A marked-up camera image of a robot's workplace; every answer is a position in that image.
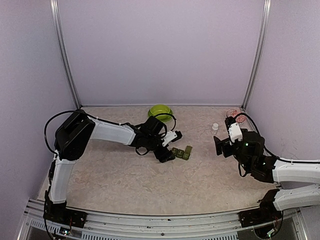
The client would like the green weekly pill organizer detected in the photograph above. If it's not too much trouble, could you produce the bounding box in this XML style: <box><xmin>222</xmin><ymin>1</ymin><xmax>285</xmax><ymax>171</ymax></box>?
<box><xmin>171</xmin><ymin>145</ymin><xmax>193</xmax><ymax>161</ymax></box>

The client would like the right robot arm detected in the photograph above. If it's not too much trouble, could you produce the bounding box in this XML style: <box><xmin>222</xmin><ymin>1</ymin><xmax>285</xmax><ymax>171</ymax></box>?
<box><xmin>213</xmin><ymin>129</ymin><xmax>320</xmax><ymax>222</ymax></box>

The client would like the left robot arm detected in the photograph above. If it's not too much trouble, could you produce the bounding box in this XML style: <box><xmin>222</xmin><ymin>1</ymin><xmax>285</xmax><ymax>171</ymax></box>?
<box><xmin>45</xmin><ymin>109</ymin><xmax>182</xmax><ymax>223</ymax></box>

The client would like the red patterned ceramic bowl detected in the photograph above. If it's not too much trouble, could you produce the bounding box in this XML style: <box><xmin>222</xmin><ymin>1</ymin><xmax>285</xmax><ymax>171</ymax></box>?
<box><xmin>226</xmin><ymin>107</ymin><xmax>247</xmax><ymax>126</ymax></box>

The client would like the green bowl with saucer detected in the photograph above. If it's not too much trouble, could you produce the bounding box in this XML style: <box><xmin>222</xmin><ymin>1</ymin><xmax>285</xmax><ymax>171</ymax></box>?
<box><xmin>148</xmin><ymin>104</ymin><xmax>173</xmax><ymax>123</ymax></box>

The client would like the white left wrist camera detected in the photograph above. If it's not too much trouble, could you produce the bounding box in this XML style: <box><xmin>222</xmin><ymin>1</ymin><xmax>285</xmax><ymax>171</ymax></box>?
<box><xmin>162</xmin><ymin>131</ymin><xmax>183</xmax><ymax>147</ymax></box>

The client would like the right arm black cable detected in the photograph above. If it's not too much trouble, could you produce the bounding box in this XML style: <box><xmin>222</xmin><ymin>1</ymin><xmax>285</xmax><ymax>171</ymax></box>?
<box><xmin>236</xmin><ymin>112</ymin><xmax>320</xmax><ymax>166</ymax></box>

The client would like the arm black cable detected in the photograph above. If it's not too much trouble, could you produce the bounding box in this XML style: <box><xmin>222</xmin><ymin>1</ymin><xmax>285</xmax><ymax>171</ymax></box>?
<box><xmin>43</xmin><ymin>111</ymin><xmax>177</xmax><ymax>156</ymax></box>
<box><xmin>236</xmin><ymin>112</ymin><xmax>320</xmax><ymax>166</ymax></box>

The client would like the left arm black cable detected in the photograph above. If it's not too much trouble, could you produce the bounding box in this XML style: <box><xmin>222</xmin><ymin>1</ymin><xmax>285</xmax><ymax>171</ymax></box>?
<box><xmin>43</xmin><ymin>111</ymin><xmax>177</xmax><ymax>156</ymax></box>

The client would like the right aluminium frame post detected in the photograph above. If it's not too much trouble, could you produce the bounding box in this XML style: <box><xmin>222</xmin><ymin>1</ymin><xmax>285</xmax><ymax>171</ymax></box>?
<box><xmin>241</xmin><ymin>0</ymin><xmax>272</xmax><ymax>111</ymax></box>

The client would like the aluminium frame post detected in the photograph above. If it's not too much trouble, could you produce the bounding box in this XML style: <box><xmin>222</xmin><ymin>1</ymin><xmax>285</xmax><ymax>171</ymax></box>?
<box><xmin>241</xmin><ymin>0</ymin><xmax>272</xmax><ymax>111</ymax></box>
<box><xmin>50</xmin><ymin>0</ymin><xmax>82</xmax><ymax>109</ymax></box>

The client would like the left aluminium frame post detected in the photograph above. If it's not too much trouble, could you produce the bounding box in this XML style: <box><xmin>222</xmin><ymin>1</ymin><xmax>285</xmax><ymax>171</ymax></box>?
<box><xmin>50</xmin><ymin>0</ymin><xmax>82</xmax><ymax>109</ymax></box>

